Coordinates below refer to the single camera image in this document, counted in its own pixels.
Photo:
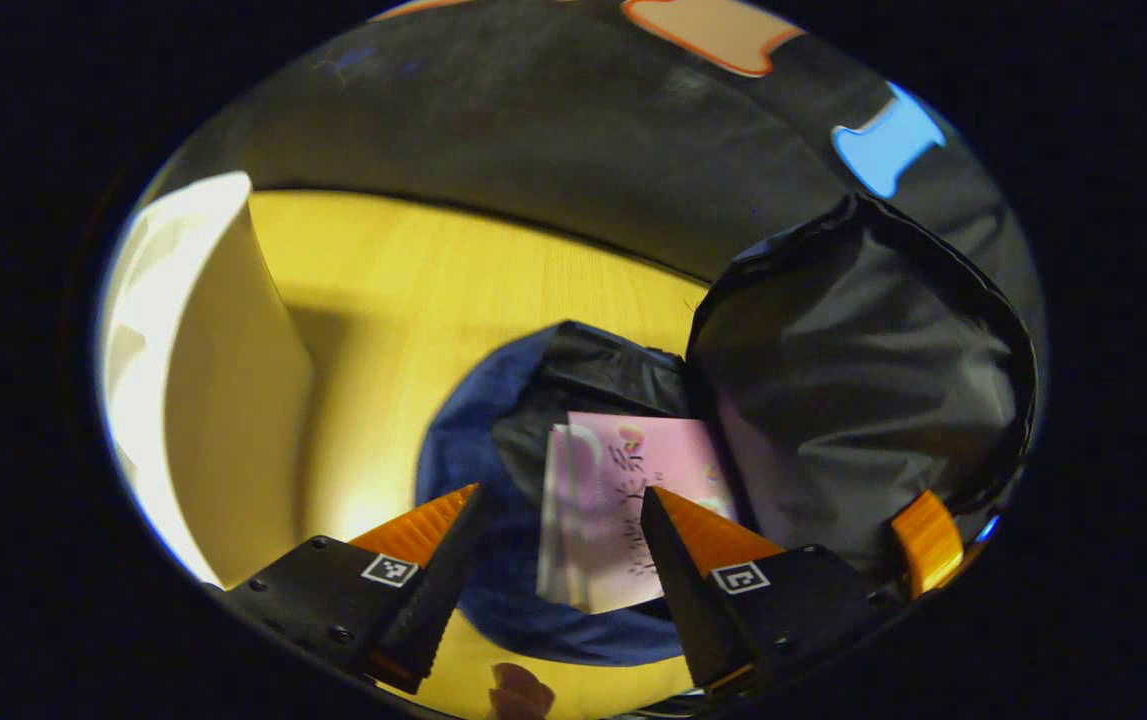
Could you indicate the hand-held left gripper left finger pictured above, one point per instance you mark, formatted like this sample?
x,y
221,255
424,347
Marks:
x,y
433,590

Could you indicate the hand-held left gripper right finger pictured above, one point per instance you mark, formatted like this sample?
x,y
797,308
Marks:
x,y
683,590

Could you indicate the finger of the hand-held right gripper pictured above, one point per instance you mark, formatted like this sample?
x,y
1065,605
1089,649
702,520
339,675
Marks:
x,y
928,540

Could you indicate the pink book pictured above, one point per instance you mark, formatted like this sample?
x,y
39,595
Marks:
x,y
603,500

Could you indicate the blue schoolbag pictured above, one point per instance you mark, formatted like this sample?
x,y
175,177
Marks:
x,y
853,380

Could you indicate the white plastic bookshelf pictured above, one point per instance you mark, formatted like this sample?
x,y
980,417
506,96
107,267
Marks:
x,y
223,420

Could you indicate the black backdrop cloth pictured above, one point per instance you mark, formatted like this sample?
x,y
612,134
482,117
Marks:
x,y
533,130

